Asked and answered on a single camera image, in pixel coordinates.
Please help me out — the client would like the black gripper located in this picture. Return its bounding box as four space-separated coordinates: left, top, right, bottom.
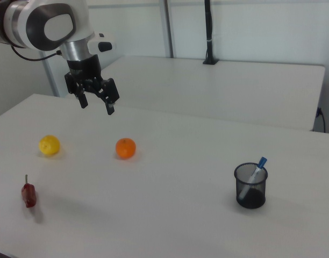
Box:
64 54 120 116

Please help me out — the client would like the white blue marker pen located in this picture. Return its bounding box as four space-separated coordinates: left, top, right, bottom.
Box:
238 156 268 200

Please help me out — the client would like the black mesh pen cup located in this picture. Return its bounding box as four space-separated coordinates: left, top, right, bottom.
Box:
233 162 268 210

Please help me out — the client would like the orange mandarin fruit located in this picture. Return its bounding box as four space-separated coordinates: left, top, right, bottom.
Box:
115 138 137 160

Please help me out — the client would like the white side table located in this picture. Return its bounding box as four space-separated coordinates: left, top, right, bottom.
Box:
65 55 326 132

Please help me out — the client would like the red chili pepper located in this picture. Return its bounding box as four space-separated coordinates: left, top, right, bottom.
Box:
21 174 37 209

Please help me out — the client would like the black pole with base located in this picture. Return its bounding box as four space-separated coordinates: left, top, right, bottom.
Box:
202 0 219 66

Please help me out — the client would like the aluminium partition post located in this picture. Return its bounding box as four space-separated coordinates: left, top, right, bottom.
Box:
158 0 178 59
39 49 60 97

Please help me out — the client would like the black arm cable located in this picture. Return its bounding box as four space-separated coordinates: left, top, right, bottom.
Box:
9 44 63 61

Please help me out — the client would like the black wall cable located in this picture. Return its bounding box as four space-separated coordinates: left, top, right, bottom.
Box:
316 106 326 133

